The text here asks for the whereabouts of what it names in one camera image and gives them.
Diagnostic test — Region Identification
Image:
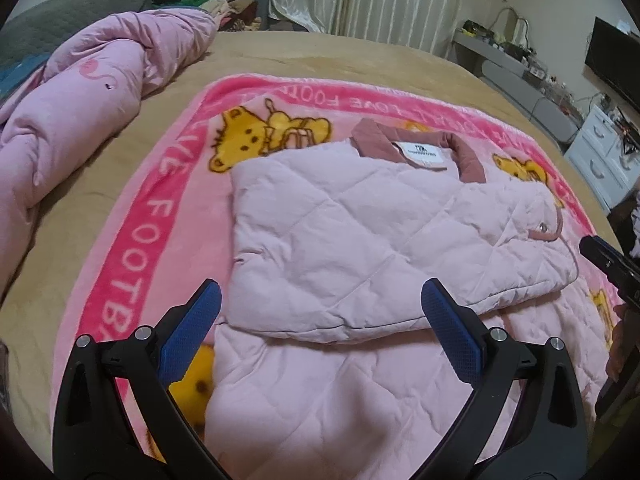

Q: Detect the pink floral comforter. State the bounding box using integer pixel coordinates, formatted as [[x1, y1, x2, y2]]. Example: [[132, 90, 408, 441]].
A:
[[1, 8, 221, 285]]

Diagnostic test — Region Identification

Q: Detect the grey headboard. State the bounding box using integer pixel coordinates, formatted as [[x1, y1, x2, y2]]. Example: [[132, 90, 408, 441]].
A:
[[1, 0, 152, 70]]

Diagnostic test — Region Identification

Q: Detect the black television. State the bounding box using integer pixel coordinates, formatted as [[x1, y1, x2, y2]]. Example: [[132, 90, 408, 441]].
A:
[[585, 18, 640, 112]]

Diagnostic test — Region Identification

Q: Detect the pink quilted jacket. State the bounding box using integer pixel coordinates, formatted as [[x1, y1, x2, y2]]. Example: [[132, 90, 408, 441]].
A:
[[205, 119, 608, 479]]

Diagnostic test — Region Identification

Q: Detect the pile of clothes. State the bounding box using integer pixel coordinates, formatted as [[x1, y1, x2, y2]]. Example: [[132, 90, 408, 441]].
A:
[[152, 0, 270, 32]]

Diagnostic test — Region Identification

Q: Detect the grey low cabinet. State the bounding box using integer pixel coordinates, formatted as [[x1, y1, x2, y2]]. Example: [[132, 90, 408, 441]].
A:
[[448, 30, 578, 153]]

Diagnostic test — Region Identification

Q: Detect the pink cartoon bear blanket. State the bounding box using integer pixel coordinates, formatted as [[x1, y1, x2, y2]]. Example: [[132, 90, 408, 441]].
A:
[[53, 74, 614, 442]]

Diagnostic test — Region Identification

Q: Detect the white drawer cabinet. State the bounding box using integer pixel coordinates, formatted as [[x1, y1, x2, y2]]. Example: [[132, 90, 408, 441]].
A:
[[564, 105, 639, 212]]

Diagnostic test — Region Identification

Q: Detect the tan bed sheet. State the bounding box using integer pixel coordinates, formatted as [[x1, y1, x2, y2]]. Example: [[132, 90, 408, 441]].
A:
[[1, 32, 617, 465]]

